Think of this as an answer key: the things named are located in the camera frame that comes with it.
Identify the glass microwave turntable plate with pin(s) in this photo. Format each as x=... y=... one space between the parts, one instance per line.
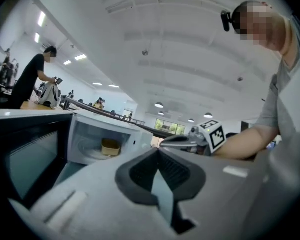
x=90 y=151

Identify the person's right forearm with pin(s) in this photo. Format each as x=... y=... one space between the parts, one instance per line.
x=245 y=144

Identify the white microwave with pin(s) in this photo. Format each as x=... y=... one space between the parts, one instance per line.
x=143 y=136

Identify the round ceiling fixture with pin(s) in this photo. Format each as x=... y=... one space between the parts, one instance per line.
x=145 y=52
x=240 y=79

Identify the black curved railing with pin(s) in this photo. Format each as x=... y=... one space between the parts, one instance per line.
x=155 y=131

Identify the wooden desk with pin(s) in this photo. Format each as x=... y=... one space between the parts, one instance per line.
x=30 y=105

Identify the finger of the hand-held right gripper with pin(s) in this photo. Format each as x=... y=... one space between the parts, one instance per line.
x=191 y=138
x=180 y=145

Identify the black head camera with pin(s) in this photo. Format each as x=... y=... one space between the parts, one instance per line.
x=226 y=21

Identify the grey white backpack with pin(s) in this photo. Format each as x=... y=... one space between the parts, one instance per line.
x=48 y=96

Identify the yellow sponge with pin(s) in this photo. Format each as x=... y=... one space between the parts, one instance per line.
x=110 y=149

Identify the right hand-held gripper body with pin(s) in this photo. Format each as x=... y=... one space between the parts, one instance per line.
x=216 y=136

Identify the grey t-shirt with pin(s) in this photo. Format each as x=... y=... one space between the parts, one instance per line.
x=277 y=104

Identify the person's head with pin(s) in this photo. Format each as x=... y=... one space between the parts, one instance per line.
x=265 y=29

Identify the black pendant lamp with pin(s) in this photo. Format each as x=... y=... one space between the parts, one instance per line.
x=208 y=115
x=159 y=105
x=191 y=120
x=161 y=113

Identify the large glass window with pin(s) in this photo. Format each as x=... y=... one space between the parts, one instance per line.
x=170 y=127

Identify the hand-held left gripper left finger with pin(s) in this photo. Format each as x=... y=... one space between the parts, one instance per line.
x=95 y=199

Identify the black balcony railing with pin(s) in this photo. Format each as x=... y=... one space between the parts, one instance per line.
x=137 y=122

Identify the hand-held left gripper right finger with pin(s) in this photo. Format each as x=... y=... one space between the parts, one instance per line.
x=220 y=199

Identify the group of ceiling light panels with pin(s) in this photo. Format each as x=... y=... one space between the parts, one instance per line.
x=80 y=57

